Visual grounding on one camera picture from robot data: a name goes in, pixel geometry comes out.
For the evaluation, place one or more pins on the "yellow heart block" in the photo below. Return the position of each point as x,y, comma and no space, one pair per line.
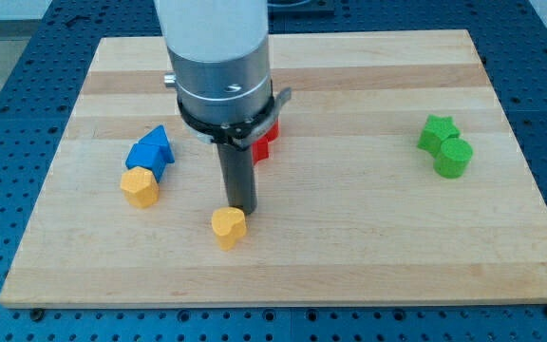
229,225

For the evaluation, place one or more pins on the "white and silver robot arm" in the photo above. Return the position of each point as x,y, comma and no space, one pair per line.
219,53

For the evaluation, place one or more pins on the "light wooden board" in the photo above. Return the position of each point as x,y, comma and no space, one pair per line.
350,211

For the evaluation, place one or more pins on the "red block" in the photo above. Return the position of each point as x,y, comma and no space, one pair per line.
260,149

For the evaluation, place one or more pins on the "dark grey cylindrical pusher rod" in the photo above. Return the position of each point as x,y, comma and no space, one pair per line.
239,177

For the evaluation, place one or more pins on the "black clamp with metal tab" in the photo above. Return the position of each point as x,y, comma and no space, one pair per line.
239,135

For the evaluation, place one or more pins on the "blue triangle block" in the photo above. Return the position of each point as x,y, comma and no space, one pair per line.
159,138

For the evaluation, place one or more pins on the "blue cube block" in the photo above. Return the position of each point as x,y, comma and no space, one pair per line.
147,156

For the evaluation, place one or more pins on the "yellow hexagon block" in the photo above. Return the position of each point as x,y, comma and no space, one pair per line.
140,187

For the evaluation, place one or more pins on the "green star block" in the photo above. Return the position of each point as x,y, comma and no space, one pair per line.
436,130

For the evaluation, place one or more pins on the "green cylinder block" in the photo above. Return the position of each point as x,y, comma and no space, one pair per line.
453,157

